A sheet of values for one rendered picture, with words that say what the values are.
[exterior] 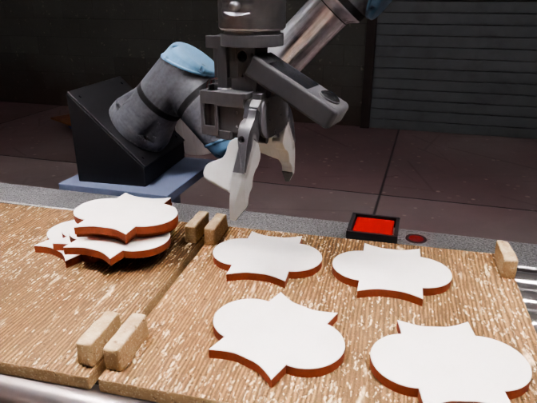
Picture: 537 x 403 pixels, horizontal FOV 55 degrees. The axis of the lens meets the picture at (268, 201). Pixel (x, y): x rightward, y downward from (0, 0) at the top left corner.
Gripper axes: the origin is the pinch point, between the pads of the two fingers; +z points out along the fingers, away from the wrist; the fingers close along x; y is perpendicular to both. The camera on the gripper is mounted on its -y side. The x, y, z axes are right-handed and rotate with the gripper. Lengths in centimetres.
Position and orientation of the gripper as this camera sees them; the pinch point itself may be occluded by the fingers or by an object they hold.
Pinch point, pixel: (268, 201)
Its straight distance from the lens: 64.6
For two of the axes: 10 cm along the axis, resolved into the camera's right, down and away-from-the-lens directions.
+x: -4.5, 3.4, -8.3
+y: -9.0, -1.7, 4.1
